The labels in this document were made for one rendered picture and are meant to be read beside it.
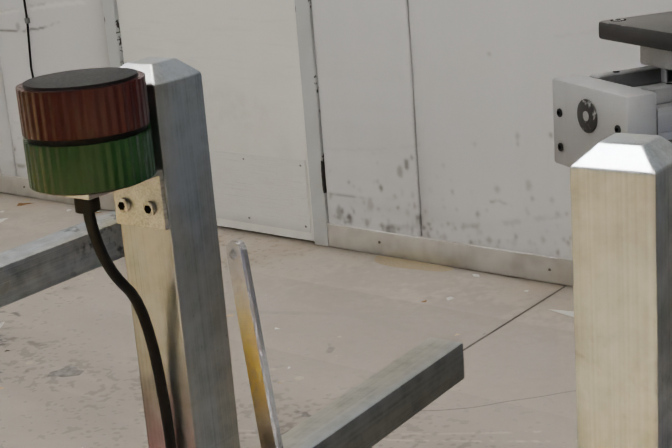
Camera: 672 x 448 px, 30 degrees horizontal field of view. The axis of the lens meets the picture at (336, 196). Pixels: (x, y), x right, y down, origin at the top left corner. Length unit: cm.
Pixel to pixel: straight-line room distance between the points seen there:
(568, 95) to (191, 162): 71
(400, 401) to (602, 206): 44
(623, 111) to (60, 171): 73
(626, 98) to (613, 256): 71
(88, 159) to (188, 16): 378
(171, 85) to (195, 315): 12
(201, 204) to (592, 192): 23
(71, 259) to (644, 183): 59
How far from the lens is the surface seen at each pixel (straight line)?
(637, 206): 49
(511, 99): 360
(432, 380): 95
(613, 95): 122
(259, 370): 73
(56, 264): 98
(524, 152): 361
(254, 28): 415
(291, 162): 415
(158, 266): 64
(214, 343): 66
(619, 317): 50
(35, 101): 58
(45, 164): 59
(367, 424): 88
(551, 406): 291
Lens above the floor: 123
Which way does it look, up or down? 15 degrees down
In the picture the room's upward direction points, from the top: 4 degrees counter-clockwise
